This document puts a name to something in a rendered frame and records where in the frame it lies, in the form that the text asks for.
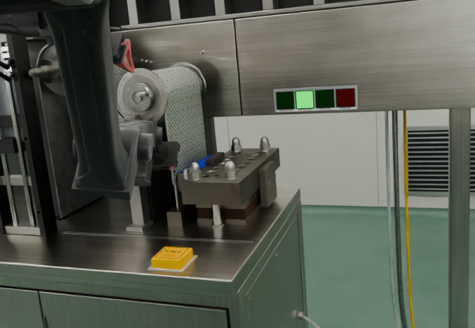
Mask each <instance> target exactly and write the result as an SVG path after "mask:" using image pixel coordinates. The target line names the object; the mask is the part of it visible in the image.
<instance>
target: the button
mask: <svg viewBox="0 0 475 328"><path fill-rule="evenodd" d="M192 257H193V249H192V248H188V247H164V248H163V249H162V250H161V251H160V252H159V253H157V254H156V255H155V256H154V257H153V258H151V264H152V268H160V269H178V270H181V269H182V268H183V267H184V266H185V265H186V264H187V263H188V262H189V261H190V260H191V259H192Z"/></svg>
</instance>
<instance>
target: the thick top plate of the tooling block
mask: <svg viewBox="0 0 475 328"><path fill-rule="evenodd" d="M270 149H271V150H270V151H267V152H260V151H259V150H260V149H259V148H242V151H241V152H231V149H230V150H229V151H228V152H226V153H225V158H224V159H222V160H220V161H219V162H217V163H216V164H215V165H206V166H204V167H203V168H202V169H200V170H201V176H202V179H201V180H197V181H190V180H189V179H188V180H183V181H181V182H180V184H181V191H182V203H183V204H199V205H225V206H241V205H242V204H243V203H244V202H245V201H246V200H247V199H248V198H249V197H250V196H251V195H252V194H253V193H254V192H255V191H256V190H257V189H258V188H259V187H260V186H259V169H260V168H261V167H262V166H263V165H264V164H265V163H267V162H268V161H274V162H275V171H276V170H277V169H278V168H279V167H280V155H279V148H270ZM228 161H232V162H234V164H235V169H236V170H237V176H238V178H237V179H236V180H224V171H225V164H226V163H227V162H228Z"/></svg>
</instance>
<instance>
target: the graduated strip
mask: <svg viewBox="0 0 475 328"><path fill-rule="evenodd" d="M65 233H66V234H79V235H105V236H118V237H132V238H158V239H171V240H197V241H210V242H236V243H249V244H254V242H255V241H256V240H241V239H227V238H201V237H186V236H172V235H145V234H131V233H104V232H90V231H75V230H68V231H66V232H65Z"/></svg>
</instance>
